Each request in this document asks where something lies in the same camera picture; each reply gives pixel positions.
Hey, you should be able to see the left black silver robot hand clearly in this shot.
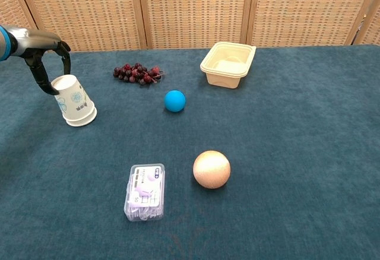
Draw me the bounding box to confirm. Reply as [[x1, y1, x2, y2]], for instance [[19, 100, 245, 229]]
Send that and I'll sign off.
[[11, 27, 72, 96]]

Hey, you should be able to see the white floral paper cup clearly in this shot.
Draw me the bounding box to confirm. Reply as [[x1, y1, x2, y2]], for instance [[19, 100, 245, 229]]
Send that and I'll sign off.
[[64, 105, 98, 128], [50, 74, 96, 122]]

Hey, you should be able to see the dark red grape bunch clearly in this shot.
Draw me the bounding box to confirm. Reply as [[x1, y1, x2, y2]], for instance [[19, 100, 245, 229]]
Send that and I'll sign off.
[[112, 62, 166, 87]]

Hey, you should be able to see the blue ball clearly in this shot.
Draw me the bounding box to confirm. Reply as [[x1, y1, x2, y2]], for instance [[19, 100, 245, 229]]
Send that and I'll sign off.
[[164, 90, 186, 113]]

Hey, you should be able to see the woven bamboo folding screen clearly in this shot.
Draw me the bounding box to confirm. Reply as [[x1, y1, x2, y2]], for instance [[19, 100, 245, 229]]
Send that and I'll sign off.
[[0, 0, 380, 53]]

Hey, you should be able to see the clear plastic floss pick box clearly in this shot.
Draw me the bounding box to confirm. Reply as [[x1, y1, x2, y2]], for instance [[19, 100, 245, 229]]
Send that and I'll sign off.
[[123, 163, 166, 223]]

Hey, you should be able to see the beige plastic food container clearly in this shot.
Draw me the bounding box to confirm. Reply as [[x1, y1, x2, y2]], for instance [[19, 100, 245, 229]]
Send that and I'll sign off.
[[199, 41, 257, 89]]

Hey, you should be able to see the orange pink ball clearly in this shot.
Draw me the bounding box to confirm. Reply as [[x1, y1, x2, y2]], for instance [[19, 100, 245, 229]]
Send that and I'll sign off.
[[192, 150, 232, 189]]

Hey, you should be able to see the teal blue table cloth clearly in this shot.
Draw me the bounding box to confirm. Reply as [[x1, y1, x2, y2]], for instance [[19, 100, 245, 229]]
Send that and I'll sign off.
[[0, 44, 380, 260]]

